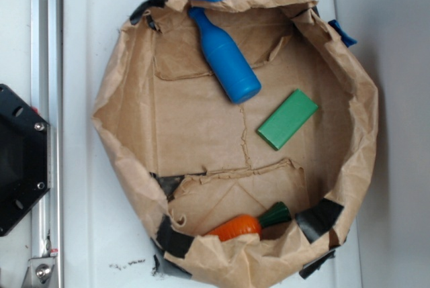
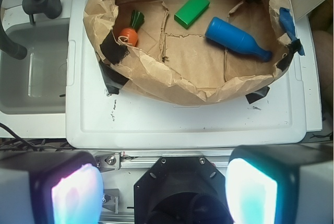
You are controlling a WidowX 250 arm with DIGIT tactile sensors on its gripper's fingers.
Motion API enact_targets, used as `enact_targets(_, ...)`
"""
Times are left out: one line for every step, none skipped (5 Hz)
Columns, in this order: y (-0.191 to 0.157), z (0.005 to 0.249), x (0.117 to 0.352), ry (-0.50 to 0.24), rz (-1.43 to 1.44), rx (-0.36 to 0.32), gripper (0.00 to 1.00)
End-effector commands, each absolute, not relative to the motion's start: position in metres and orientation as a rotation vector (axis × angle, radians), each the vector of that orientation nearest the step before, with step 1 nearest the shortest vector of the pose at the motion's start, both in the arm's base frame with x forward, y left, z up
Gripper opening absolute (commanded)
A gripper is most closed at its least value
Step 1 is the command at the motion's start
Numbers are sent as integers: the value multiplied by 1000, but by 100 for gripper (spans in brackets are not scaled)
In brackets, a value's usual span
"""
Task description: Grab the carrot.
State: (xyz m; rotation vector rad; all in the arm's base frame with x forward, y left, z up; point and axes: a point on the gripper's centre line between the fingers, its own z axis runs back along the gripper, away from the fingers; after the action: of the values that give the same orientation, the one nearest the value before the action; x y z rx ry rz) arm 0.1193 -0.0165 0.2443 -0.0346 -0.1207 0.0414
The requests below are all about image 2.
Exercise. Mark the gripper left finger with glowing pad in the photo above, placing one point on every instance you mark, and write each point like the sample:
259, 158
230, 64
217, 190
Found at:
50, 187

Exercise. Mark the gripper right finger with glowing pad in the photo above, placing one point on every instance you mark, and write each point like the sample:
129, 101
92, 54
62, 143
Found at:
280, 184

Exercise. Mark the orange toy carrot green top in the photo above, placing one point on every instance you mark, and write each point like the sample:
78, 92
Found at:
129, 35

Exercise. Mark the white plastic tray lid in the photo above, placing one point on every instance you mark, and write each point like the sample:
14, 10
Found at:
98, 120

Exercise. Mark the grey sink basin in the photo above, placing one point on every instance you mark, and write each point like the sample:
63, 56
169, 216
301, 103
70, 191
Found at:
36, 84

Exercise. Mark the blue toy bottle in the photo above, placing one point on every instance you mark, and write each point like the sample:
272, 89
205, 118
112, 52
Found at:
235, 39

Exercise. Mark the brown paper bag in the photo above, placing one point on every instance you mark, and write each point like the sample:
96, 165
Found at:
181, 66

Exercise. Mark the dark grey faucet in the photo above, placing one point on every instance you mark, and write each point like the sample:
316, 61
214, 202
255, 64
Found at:
50, 8

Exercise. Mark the green rectangular block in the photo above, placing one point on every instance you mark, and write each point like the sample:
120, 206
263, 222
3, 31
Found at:
190, 12

